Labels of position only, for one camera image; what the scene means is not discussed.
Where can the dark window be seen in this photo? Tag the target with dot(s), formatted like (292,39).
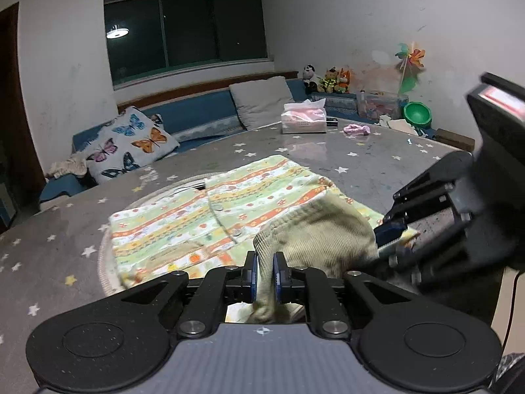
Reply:
(184,33)

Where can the clear plastic storage box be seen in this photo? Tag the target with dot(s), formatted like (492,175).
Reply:
(381,106)

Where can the pink cloth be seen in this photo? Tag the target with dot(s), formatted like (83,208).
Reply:
(356,129)

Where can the brown wooden box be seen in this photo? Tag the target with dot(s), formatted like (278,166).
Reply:
(455,138)

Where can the panda plush toy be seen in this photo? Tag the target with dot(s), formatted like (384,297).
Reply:
(311,76)

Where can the grey star print blanket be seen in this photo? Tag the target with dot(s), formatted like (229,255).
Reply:
(369,164)

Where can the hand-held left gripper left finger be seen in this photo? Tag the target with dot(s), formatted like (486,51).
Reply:
(253,275)

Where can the white crumpled cloth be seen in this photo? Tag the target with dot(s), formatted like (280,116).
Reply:
(396,124)

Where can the grey pillow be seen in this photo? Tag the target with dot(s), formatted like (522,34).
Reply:
(260,100)

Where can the brown wooden door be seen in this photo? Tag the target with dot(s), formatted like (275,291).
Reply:
(16,123)

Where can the blue sofa bench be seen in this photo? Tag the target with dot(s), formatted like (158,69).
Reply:
(205,107)

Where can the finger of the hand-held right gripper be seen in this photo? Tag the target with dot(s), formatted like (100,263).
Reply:
(389,232)
(404,260)

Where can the orange fox plush toy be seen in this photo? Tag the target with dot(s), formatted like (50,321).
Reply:
(343,80)

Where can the brown bear plush toy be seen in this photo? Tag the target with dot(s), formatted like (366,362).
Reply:
(328,81)

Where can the beige crumpled cloth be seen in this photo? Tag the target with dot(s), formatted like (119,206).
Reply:
(67,167)

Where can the green orange patterned baby shirt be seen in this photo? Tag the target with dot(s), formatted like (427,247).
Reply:
(246,197)

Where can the wooden headboard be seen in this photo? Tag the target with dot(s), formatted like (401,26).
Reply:
(184,89)

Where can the green plastic bowl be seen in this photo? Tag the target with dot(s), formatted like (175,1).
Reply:
(418,115)

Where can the pink tissue pack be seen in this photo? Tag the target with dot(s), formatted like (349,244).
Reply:
(303,119)

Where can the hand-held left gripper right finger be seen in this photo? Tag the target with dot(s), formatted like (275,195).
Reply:
(279,275)

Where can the colourful pinwheel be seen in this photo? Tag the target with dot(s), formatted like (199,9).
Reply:
(410,59)

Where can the butterfly print pillow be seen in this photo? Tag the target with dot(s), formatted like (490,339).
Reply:
(131,143)

